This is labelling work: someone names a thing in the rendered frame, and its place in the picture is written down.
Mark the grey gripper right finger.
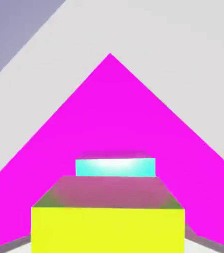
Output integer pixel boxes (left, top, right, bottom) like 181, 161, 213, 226
184, 222, 224, 253

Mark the large magenta box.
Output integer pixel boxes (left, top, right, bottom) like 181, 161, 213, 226
0, 52, 224, 253

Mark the small cyan cube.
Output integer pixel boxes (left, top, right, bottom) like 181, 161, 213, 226
75, 151, 156, 178

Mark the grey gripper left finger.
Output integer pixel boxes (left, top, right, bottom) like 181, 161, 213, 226
0, 233, 32, 253

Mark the small yellow cube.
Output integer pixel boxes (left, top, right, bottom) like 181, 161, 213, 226
31, 175, 186, 253

